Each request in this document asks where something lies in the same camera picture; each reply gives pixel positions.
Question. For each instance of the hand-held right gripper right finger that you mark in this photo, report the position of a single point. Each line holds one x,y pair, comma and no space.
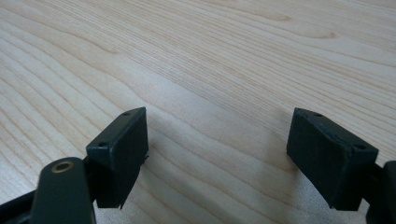
330,161

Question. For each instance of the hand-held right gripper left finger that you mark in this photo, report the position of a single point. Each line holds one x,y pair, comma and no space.
121,155

